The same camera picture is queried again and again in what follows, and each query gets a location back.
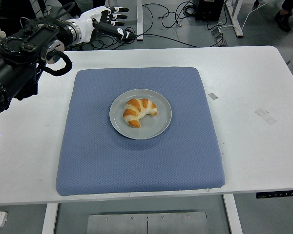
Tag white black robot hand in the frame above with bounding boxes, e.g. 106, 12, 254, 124
76, 5, 137, 44

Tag golden croissant bread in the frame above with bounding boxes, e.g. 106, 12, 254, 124
123, 97, 158, 128

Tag white background table leg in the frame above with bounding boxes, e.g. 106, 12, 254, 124
136, 0, 144, 41

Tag black floor box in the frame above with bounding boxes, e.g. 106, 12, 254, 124
194, 0, 224, 21

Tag grey round plate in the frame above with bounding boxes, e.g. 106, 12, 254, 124
109, 88, 173, 140

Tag silver foot pedal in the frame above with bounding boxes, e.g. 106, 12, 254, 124
211, 25, 228, 47

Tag white background table foot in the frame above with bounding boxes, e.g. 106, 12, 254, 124
225, 0, 245, 38

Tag blue quilted mat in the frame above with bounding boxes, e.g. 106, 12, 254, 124
55, 67, 226, 197

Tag person's dark shoe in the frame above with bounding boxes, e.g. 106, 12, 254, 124
274, 9, 292, 32

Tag long clear tape piece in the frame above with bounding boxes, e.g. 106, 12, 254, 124
254, 108, 277, 125

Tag black table control panel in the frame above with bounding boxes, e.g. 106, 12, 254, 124
255, 190, 293, 199

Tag long black floor cable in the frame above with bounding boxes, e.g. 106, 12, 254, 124
143, 34, 218, 48

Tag white floor cable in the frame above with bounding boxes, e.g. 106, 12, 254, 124
216, 1, 269, 31

